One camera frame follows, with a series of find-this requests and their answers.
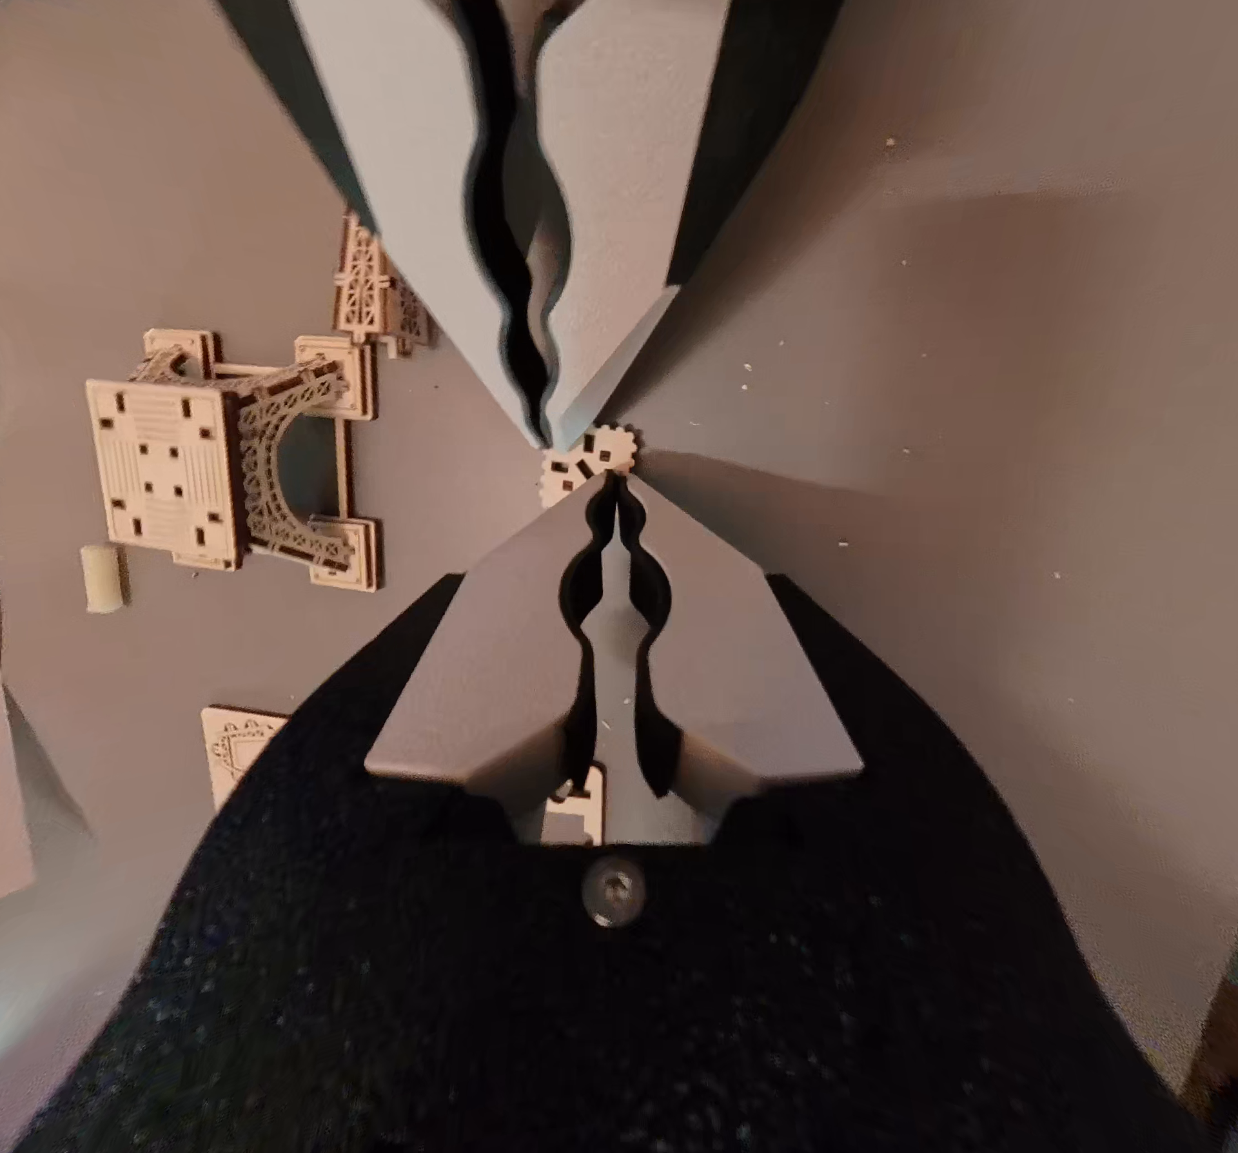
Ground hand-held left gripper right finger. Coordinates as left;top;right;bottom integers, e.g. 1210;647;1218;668
616;474;866;802

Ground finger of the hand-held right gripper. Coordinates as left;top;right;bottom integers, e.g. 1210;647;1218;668
264;0;547;449
532;0;736;449

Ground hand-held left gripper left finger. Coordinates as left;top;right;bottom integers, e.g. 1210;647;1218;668
363;476;620;796

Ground wooden tower model spire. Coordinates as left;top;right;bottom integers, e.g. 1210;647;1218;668
331;214;433;360

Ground small toothed wooden square plate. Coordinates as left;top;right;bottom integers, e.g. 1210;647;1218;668
539;421;644;509

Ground grey desk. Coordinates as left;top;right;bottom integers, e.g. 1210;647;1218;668
0;0;1238;1136

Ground laser-cut wooden parts sheet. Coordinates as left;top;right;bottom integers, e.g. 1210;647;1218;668
201;706;606;847

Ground wooden tower model base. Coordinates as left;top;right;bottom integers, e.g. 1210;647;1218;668
84;330;382;592

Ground white wax cylinder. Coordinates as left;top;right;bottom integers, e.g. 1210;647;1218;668
79;545;127;615

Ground paper assembly instruction sheet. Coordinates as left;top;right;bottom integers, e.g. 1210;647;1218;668
0;680;40;898

